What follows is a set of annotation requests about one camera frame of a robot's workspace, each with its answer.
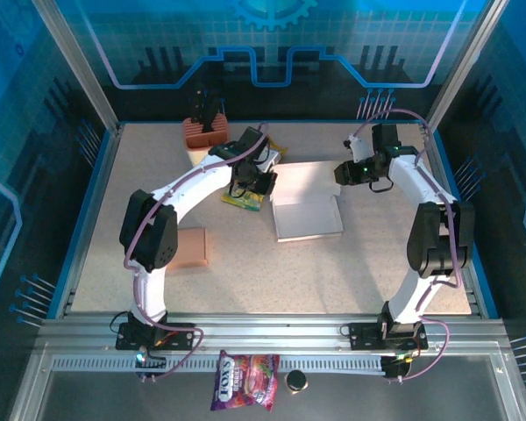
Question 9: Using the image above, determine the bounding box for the white paper box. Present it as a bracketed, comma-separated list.
[269, 161, 345, 243]

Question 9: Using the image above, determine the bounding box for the pink paper box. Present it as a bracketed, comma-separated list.
[168, 226, 210, 269]

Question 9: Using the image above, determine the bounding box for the green Fox's candy bag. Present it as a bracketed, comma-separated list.
[220, 188, 267, 213]

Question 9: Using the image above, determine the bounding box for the yellow candy bag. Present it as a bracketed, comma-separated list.
[262, 133, 289, 161]

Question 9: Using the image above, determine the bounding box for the cream knife block pink top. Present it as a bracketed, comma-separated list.
[182, 114, 231, 168]

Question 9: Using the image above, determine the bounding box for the purple Fox's berries candy bag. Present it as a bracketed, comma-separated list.
[209, 349, 281, 413]

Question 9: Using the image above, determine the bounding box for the small black electronics module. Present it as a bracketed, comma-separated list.
[380, 350, 417, 382]
[133, 348, 168, 383]

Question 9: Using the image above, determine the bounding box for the black round cap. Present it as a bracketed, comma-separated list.
[284, 369, 309, 395]

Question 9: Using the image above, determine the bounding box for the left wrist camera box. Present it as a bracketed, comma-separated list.
[257, 147, 276, 173]

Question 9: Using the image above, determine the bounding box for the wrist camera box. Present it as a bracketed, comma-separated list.
[257, 147, 276, 173]
[342, 134, 374, 164]

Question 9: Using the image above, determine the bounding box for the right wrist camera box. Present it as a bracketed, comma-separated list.
[342, 134, 374, 164]

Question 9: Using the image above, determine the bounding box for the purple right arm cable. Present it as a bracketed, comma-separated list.
[357, 108, 461, 382]

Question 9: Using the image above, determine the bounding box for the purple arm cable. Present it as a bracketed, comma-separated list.
[357, 108, 461, 382]
[121, 121, 271, 382]

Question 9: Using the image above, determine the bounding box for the black handled knife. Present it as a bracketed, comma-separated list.
[200, 89, 222, 133]
[189, 85, 205, 125]

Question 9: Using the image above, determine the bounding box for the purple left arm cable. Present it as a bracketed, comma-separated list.
[121, 121, 271, 382]

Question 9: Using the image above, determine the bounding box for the aluminium frame post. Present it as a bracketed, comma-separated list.
[30, 0, 124, 135]
[423, 0, 512, 135]

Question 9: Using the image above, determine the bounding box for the blue edged side rail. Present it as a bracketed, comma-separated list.
[47, 124, 126, 320]
[420, 124, 501, 320]

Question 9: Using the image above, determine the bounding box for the aluminium cross rail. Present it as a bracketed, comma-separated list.
[34, 312, 509, 352]

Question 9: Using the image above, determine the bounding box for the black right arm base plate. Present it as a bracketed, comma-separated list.
[348, 321, 430, 352]

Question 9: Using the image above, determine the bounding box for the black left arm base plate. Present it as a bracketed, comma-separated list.
[115, 322, 197, 352]

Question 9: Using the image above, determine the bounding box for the slotted grey cable duct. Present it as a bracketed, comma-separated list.
[50, 353, 389, 375]

